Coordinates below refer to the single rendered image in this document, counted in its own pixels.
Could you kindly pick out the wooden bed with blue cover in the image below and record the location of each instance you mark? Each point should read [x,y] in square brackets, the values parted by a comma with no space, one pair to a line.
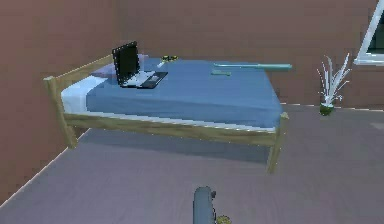
[186,96]

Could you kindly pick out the teal remote control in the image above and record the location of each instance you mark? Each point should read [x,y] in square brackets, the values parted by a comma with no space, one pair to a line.
[220,72]

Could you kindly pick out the black open laptop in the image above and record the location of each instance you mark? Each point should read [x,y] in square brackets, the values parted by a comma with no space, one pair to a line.
[126,63]

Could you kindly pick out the teal baseball bat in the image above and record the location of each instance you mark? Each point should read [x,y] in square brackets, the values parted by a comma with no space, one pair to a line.
[266,66]

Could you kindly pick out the dark grey rounded object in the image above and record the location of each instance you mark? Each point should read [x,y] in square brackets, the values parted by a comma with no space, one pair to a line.
[202,206]

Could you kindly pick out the lilac pillow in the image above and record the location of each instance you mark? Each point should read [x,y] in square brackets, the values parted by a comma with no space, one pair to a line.
[103,70]

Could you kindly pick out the white house plant green pot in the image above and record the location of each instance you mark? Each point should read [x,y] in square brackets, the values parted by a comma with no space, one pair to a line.
[328,100]

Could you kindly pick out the white framed window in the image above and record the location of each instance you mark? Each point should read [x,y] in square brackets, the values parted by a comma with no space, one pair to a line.
[368,43]

